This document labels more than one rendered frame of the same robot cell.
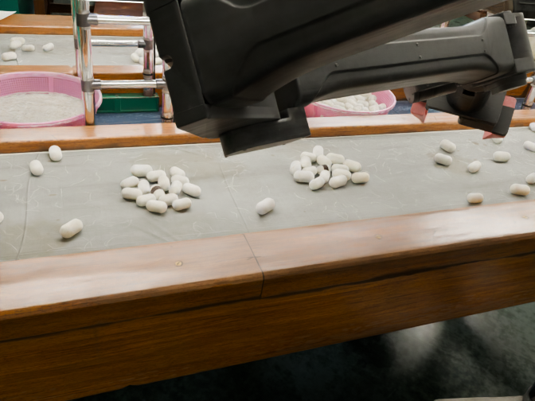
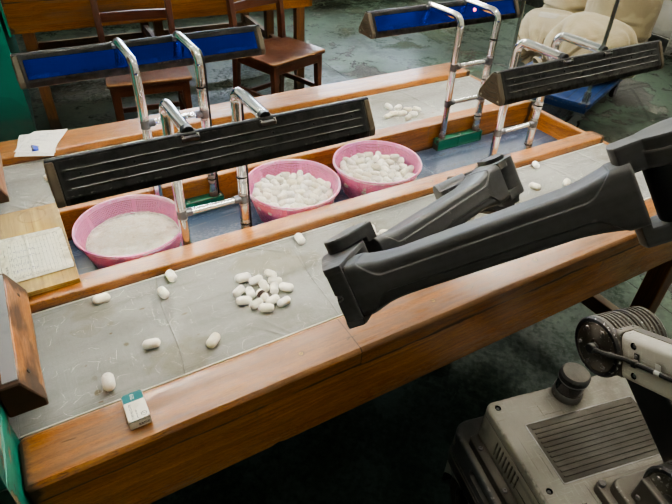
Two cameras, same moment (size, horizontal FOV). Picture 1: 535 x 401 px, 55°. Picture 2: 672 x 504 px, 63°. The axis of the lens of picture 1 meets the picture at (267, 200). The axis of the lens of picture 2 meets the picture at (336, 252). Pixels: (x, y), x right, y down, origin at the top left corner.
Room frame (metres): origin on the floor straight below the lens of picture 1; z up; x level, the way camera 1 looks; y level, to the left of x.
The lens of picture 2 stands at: (-0.17, 0.13, 1.55)
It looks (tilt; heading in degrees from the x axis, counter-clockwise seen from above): 38 degrees down; 353
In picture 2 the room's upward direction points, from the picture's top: 3 degrees clockwise
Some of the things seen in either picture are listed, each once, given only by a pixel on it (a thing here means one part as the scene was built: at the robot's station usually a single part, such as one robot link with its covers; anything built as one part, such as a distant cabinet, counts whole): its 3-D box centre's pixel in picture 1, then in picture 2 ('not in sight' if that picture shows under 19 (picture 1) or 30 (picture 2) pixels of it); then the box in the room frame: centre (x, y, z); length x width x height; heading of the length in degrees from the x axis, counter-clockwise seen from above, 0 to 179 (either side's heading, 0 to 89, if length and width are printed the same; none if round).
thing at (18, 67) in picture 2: not in sight; (148, 52); (1.28, 0.47, 1.08); 0.62 x 0.08 x 0.07; 115
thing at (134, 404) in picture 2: not in sight; (136, 409); (0.41, 0.38, 0.78); 0.06 x 0.04 x 0.02; 25
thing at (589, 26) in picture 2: not in sight; (582, 47); (3.51, -1.95, 0.40); 0.74 x 0.56 x 0.38; 113
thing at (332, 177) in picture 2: not in sight; (293, 196); (1.14, 0.11, 0.72); 0.27 x 0.27 x 0.10
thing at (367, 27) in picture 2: not in sight; (444, 13); (1.69, -0.41, 1.08); 0.62 x 0.08 x 0.07; 115
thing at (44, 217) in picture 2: not in sight; (32, 247); (0.87, 0.70, 0.77); 0.33 x 0.15 x 0.01; 25
